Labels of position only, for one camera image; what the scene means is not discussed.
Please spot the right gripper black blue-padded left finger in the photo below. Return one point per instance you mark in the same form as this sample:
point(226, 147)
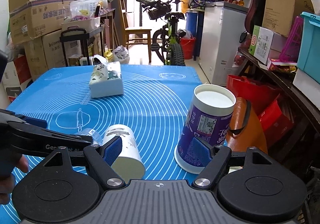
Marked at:
point(99, 160)

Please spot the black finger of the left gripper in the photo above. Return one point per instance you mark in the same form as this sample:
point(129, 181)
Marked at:
point(30, 137)

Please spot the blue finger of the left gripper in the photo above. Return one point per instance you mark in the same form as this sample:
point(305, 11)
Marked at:
point(34, 121)

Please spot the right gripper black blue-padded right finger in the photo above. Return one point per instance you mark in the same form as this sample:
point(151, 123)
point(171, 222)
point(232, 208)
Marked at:
point(215, 162)

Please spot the clear plastic cup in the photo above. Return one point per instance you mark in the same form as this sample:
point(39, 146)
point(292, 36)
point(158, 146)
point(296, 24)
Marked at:
point(96, 137)

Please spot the white paper cup lying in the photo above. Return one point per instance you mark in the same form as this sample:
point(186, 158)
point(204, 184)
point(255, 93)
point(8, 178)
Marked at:
point(128, 164)

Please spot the tall purple paper cup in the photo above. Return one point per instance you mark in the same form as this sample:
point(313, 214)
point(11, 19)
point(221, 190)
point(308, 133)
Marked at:
point(209, 117)

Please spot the person's left hand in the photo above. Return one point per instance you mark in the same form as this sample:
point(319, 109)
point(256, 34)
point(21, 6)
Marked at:
point(7, 185)

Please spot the orange shopping bag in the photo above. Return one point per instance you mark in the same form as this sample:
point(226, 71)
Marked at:
point(245, 128)

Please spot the white red cardboard box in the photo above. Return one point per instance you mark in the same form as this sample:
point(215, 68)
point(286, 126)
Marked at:
point(16, 77)

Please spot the white tissue box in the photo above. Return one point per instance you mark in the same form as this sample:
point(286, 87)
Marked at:
point(106, 79)

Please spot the lower stacked cardboard box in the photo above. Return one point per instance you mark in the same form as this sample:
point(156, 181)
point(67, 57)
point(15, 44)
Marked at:
point(44, 53)

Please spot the red gift bag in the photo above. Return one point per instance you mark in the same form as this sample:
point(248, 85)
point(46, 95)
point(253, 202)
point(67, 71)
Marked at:
point(273, 111)

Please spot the blue silicone baking mat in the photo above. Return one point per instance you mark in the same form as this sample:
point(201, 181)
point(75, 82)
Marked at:
point(154, 105)

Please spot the dark wooden shelf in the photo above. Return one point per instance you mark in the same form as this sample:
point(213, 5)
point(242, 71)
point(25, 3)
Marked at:
point(282, 81)

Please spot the large open cardboard box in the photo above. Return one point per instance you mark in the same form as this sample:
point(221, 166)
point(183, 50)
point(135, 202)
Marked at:
point(30, 19)

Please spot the red bucket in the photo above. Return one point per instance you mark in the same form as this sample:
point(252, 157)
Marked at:
point(187, 45)

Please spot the wooden chair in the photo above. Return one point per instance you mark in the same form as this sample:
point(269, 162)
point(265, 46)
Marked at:
point(133, 35)

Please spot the green black bicycle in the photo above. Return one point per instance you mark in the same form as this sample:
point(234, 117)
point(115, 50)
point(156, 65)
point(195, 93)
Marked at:
point(166, 40)

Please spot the green white product box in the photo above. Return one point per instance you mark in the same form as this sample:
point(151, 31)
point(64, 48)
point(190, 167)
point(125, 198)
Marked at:
point(266, 44)

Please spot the pink plastic basket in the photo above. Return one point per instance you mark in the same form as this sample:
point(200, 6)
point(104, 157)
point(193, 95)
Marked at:
point(290, 52)

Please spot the white chest freezer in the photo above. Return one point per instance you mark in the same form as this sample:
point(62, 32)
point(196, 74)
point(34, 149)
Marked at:
point(222, 28)

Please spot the teal plastic bin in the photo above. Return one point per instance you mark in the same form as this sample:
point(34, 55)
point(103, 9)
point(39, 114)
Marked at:
point(309, 54)

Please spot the blue water barrel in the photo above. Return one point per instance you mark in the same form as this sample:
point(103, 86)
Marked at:
point(194, 24)

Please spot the tall cardboard box on shelf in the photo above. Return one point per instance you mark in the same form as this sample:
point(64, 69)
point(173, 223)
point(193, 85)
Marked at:
point(279, 15)

